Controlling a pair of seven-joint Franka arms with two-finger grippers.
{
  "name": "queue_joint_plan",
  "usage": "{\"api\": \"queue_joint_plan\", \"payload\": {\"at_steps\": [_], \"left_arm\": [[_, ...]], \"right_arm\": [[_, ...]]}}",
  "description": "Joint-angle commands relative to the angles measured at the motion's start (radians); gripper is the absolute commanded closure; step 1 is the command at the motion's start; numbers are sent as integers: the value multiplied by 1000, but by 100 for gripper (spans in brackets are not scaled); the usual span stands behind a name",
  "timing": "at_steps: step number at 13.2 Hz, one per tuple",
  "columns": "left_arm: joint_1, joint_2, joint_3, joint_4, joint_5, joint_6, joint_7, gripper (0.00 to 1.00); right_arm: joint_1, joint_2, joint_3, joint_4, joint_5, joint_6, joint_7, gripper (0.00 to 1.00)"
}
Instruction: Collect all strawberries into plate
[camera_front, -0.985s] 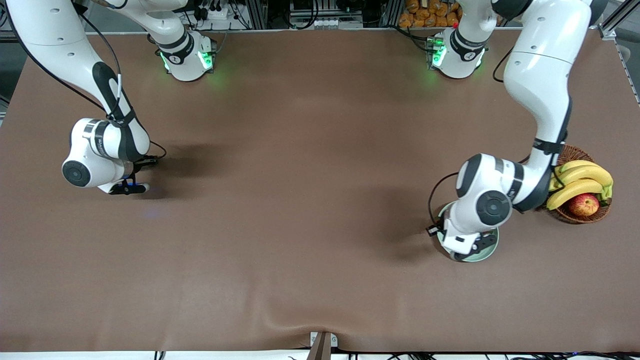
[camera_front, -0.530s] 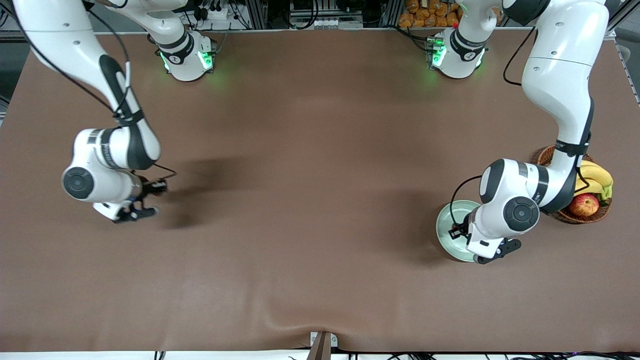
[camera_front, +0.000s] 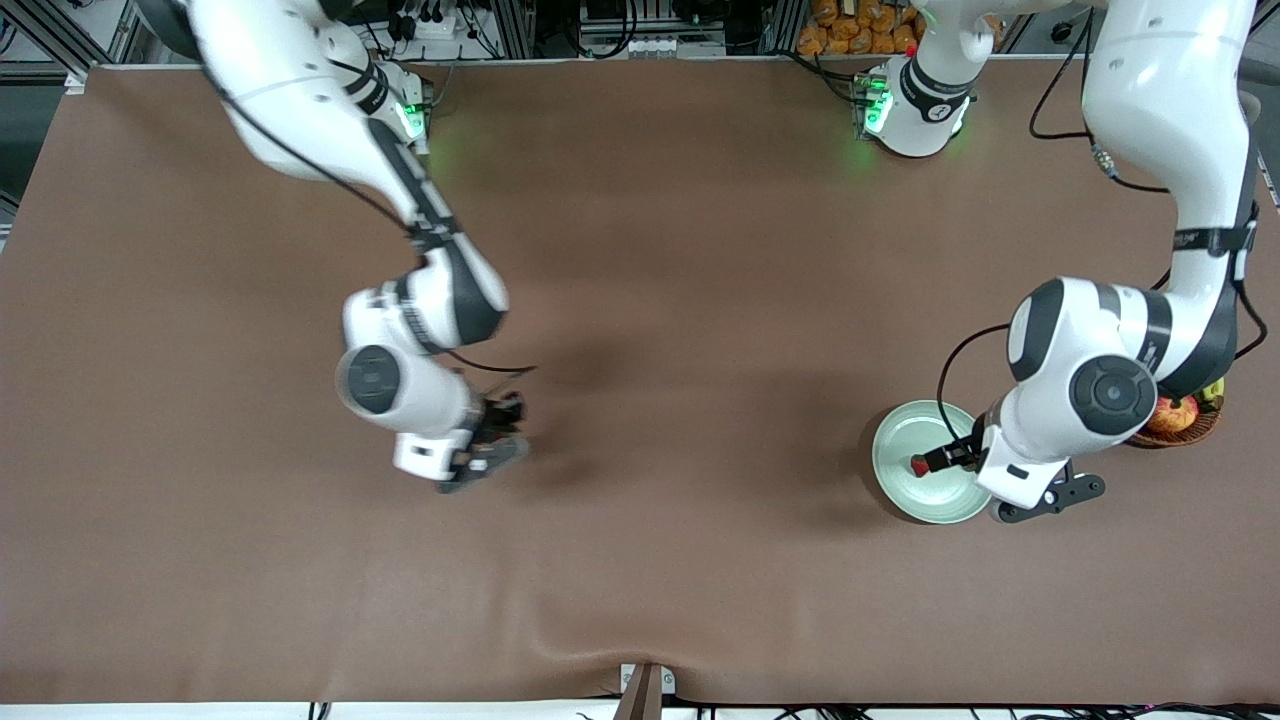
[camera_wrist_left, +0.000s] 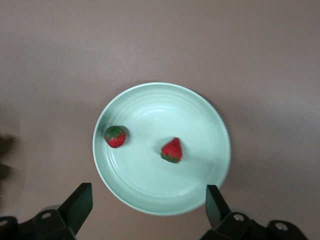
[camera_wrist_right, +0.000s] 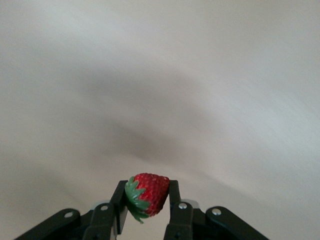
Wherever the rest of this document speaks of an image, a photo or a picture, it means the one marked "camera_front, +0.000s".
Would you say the red yellow apple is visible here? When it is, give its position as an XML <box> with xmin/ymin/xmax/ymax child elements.
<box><xmin>1145</xmin><ymin>395</ymin><xmax>1200</xmax><ymax>434</ymax></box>

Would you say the bag of orange items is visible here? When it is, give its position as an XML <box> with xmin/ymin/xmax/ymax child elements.
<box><xmin>797</xmin><ymin>0</ymin><xmax>923</xmax><ymax>56</ymax></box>

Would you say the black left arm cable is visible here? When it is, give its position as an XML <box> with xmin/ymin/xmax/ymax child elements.
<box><xmin>936</xmin><ymin>322</ymin><xmax>1013</xmax><ymax>451</ymax></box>

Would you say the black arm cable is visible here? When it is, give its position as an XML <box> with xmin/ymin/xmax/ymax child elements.
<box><xmin>936</xmin><ymin>322</ymin><xmax>1013</xmax><ymax>451</ymax></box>
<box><xmin>200</xmin><ymin>55</ymin><xmax>538</xmax><ymax>377</ymax></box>

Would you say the aluminium frame post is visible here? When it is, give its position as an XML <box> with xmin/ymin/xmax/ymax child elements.
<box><xmin>498</xmin><ymin>0</ymin><xmax>538</xmax><ymax>59</ymax></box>
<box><xmin>768</xmin><ymin>0</ymin><xmax>807</xmax><ymax>56</ymax></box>

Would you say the metal table clamp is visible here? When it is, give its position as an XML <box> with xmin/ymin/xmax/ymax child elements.
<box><xmin>618</xmin><ymin>662</ymin><xmax>677</xmax><ymax>720</ymax></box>

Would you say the white box with ports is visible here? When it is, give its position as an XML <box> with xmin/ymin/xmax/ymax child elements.
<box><xmin>580</xmin><ymin>35</ymin><xmax>727</xmax><ymax>59</ymax></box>

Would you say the brown wicker basket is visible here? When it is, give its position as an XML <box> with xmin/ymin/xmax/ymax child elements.
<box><xmin>1125</xmin><ymin>395</ymin><xmax>1224</xmax><ymax>450</ymax></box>

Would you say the brown table cloth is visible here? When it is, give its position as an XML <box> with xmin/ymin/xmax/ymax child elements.
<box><xmin>0</xmin><ymin>58</ymin><xmax>1280</xmax><ymax>706</ymax></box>

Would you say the white power strip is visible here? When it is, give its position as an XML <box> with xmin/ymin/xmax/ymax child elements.
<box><xmin>393</xmin><ymin>8</ymin><xmax>471</xmax><ymax>41</ymax></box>

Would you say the pale green round plate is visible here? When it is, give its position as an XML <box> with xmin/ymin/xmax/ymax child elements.
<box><xmin>871</xmin><ymin>400</ymin><xmax>1001</xmax><ymax>526</ymax></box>

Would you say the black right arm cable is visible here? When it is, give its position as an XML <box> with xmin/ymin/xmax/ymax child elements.
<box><xmin>200</xmin><ymin>55</ymin><xmax>538</xmax><ymax>377</ymax></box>

